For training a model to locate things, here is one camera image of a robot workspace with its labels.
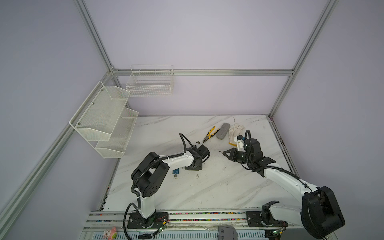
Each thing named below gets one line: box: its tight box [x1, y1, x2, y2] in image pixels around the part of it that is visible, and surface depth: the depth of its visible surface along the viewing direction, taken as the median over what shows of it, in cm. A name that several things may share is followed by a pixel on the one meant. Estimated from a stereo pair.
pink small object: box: [108, 226, 117, 240], surface depth 69 cm
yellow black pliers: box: [202, 126, 220, 143], surface depth 110 cm
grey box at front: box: [218, 225, 238, 240], surface depth 71 cm
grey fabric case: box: [216, 122, 231, 140], surface depth 110 cm
